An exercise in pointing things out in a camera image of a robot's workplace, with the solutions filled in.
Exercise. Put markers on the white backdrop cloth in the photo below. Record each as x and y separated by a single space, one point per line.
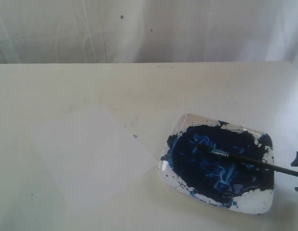
133 31

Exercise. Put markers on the white tray with blue paint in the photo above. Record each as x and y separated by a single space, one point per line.
217 180

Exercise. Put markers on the white paper sheet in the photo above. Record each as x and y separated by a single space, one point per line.
91 156

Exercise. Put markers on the black paintbrush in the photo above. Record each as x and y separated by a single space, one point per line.
241 159

